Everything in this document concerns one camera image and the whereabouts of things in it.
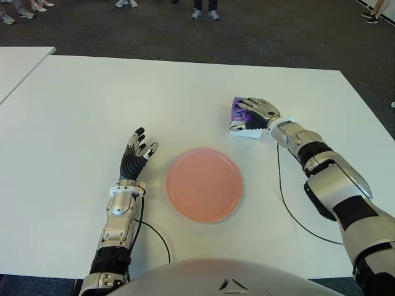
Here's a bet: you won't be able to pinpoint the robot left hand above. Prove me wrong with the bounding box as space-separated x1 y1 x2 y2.
118 126 160 181

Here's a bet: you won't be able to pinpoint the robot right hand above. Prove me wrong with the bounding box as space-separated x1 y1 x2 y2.
230 97 282 133

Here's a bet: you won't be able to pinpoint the purple tissue paper pack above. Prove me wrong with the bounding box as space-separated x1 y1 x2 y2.
227 96 269 140

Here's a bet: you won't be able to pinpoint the round pink plate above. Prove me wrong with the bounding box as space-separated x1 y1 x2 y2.
165 147 244 223

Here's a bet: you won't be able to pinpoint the man in blue polo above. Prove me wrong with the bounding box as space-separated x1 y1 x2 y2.
191 0 220 22

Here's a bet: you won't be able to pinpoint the bare-legged person black shoes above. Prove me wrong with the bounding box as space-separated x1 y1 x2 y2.
360 0 390 25

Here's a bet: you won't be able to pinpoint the silver robot torso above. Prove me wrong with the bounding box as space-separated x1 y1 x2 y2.
118 258 343 296

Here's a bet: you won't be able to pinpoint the white side table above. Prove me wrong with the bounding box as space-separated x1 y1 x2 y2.
0 46 56 105

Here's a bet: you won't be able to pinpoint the woman in dark green dress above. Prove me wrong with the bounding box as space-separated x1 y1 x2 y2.
29 0 56 12

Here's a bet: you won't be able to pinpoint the man in pale green shirt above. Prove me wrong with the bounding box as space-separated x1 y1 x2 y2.
0 0 35 25

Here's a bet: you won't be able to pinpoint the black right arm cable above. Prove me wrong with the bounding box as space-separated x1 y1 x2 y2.
276 142 345 246

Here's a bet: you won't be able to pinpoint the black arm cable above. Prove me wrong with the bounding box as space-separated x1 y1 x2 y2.
125 192 172 266
276 142 345 246

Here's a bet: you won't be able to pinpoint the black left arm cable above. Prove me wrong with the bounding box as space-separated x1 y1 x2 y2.
125 192 172 266

